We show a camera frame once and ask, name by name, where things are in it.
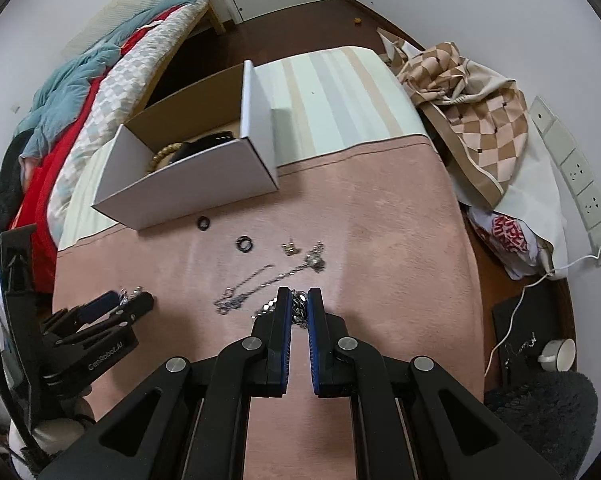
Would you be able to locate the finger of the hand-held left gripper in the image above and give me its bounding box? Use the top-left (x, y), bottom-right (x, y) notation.
top-left (41, 290), bottom-right (124, 333)
top-left (54, 292), bottom-right (155, 347)

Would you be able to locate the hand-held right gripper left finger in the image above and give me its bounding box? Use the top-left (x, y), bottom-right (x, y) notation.
top-left (38, 286), bottom-right (294, 480)

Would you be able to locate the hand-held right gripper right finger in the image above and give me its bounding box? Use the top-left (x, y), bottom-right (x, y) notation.
top-left (307, 286), bottom-right (563, 480)

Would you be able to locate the silver link chain bracelet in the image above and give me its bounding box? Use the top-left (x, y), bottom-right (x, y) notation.
top-left (252, 290), bottom-right (312, 330)

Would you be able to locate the pink blanket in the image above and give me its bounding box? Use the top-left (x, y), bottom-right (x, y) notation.
top-left (52, 132), bottom-right (487, 480)

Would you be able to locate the white round object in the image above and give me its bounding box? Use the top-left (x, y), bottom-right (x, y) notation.
top-left (8, 395), bottom-right (97, 463)

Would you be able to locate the bed with blankets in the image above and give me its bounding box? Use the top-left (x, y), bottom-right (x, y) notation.
top-left (8, 4), bottom-right (187, 295)

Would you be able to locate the dark fleece garment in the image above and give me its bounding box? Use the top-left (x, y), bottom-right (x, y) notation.
top-left (0, 129), bottom-right (37, 242)

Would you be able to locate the white cardboard box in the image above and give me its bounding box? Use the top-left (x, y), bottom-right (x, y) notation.
top-left (91, 60), bottom-right (280, 231)

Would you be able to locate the black wristband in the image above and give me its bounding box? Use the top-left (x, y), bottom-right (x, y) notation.
top-left (168, 131), bottom-right (234, 166)

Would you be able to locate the black board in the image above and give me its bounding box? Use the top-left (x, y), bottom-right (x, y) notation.
top-left (491, 285), bottom-right (565, 392)

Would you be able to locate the red patterned cloth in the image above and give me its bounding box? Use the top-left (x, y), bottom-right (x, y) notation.
top-left (467, 207), bottom-right (553, 282)

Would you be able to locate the blue blanket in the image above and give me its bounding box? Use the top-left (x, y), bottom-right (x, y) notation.
top-left (13, 0), bottom-right (210, 161)

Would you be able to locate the checked quilt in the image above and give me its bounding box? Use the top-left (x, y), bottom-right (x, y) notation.
top-left (45, 6), bottom-right (202, 235)

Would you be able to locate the dark fluffy rug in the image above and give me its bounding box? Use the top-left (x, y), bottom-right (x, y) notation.
top-left (483, 370), bottom-right (599, 480)

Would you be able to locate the white cup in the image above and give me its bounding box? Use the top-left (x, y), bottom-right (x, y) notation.
top-left (536, 338), bottom-right (577, 372)

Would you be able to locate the striped mattress cover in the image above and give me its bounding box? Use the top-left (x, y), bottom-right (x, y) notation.
top-left (58, 46), bottom-right (429, 252)

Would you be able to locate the white cloth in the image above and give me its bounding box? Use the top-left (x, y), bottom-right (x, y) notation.
top-left (447, 57), bottom-right (572, 281)

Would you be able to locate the brown checkered cloth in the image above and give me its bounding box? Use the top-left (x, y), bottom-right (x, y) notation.
top-left (377, 30), bottom-right (531, 211)

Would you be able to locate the thin silver chain necklace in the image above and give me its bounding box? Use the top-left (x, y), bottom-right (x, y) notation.
top-left (214, 263), bottom-right (276, 315)

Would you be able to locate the silver pendant necklace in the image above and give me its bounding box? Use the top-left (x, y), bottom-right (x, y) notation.
top-left (260, 241), bottom-right (327, 293)

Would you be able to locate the wooden bead bracelet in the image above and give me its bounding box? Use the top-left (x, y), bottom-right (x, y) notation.
top-left (147, 142), bottom-right (187, 174)

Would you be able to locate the white charging cable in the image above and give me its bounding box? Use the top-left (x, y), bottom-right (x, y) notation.
top-left (483, 252), bottom-right (601, 377)

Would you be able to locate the wooden bed frame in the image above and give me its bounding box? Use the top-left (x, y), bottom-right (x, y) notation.
top-left (186, 0), bottom-right (228, 37)

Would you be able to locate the white wall socket panel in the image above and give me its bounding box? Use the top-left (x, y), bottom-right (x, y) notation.
top-left (527, 95), bottom-right (601, 265)

